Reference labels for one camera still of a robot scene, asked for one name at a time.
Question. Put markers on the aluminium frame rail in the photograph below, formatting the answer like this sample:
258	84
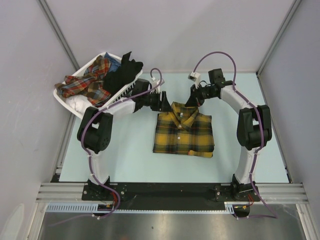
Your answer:
271	193

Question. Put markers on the red plaid shirt in basket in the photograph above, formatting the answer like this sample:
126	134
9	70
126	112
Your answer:
89	85

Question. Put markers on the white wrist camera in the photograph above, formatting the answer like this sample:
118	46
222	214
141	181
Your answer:
195	77
154	82

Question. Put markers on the black shirt in basket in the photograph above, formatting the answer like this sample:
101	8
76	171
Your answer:
123	75

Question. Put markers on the white shirt in basket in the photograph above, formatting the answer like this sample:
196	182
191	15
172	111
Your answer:
79	103

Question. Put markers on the corner aluminium post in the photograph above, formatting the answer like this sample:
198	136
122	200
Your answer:
44	6
278	36

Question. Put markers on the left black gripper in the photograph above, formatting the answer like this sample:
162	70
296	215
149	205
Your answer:
163	105

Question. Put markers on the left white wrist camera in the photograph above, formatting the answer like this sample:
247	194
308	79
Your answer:
154	82

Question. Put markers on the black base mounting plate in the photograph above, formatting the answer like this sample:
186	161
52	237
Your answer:
147	196

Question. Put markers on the left corner aluminium post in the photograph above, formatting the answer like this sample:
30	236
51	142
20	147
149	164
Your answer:
44	6

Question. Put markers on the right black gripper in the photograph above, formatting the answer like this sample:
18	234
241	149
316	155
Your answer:
195	100

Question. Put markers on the right corner aluminium post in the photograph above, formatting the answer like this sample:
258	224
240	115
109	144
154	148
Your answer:
278	36

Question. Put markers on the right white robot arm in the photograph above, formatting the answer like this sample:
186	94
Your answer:
254	130

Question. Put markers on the blue shirt in basket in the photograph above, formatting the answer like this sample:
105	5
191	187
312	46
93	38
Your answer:
114	64

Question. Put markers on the white slotted cable duct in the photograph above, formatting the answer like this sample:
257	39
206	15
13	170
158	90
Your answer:
93	208

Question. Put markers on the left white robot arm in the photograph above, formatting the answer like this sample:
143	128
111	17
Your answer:
95	129

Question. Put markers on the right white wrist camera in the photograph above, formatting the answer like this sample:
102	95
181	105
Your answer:
195	77

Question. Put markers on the yellow plaid long sleeve shirt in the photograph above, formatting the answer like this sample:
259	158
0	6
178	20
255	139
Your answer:
184	131

